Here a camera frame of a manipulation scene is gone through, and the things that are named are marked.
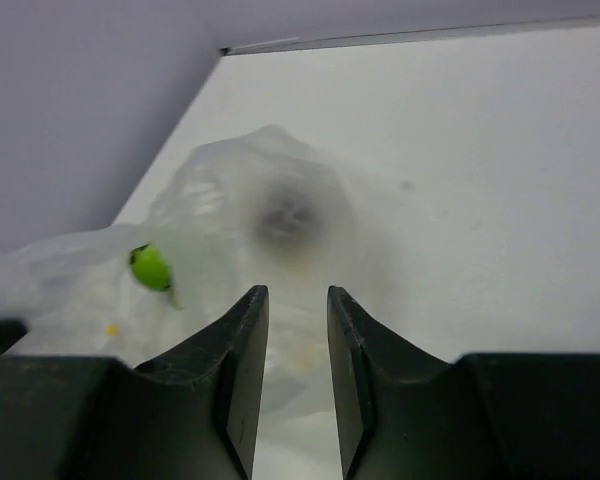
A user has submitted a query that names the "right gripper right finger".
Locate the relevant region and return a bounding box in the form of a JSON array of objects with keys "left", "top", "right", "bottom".
[{"left": 327, "top": 286, "right": 600, "bottom": 479}]

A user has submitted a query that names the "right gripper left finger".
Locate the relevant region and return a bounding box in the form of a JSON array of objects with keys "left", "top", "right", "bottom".
[{"left": 0, "top": 285, "right": 269, "bottom": 479}]

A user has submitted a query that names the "translucent plastic bag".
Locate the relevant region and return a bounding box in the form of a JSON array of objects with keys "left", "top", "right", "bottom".
[{"left": 0, "top": 126, "right": 399, "bottom": 479}]

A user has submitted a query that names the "green fake fruit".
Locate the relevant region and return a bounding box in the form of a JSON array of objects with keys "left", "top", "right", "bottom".
[{"left": 129, "top": 244, "right": 171, "bottom": 292}]

